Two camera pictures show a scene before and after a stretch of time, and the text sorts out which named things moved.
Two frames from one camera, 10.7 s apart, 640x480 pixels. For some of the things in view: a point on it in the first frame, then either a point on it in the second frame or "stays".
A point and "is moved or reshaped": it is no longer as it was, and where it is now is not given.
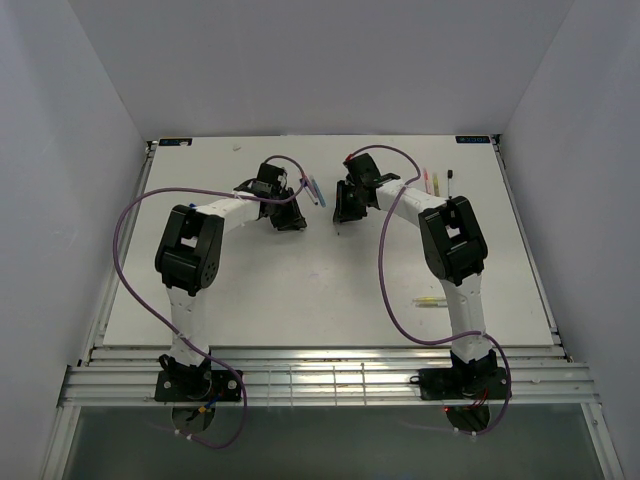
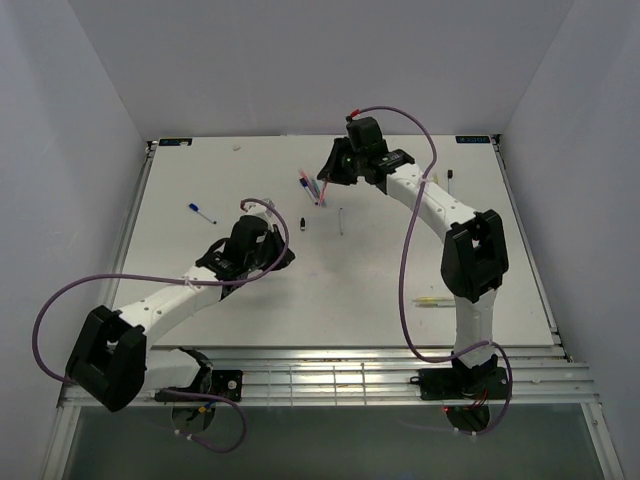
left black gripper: [292, 217] → [274, 236]
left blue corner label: [174, 141] stays
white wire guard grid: [341, 386] stays
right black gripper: [343, 211] → [332, 171]
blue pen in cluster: [318, 192] stays
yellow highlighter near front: [429, 299] stays
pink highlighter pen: [426, 181] is moved or reshaped
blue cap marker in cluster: [308, 191] stays
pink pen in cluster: [309, 185] stays
